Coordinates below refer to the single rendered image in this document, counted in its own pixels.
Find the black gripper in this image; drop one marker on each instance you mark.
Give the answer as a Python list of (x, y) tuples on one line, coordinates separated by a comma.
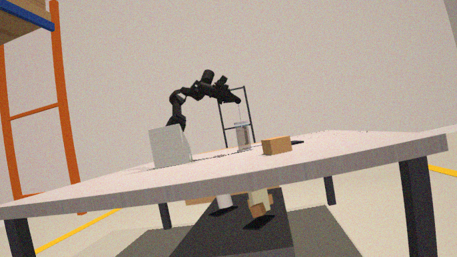
[(222, 94)]

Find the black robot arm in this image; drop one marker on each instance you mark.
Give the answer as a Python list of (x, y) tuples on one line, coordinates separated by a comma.
[(195, 92)]

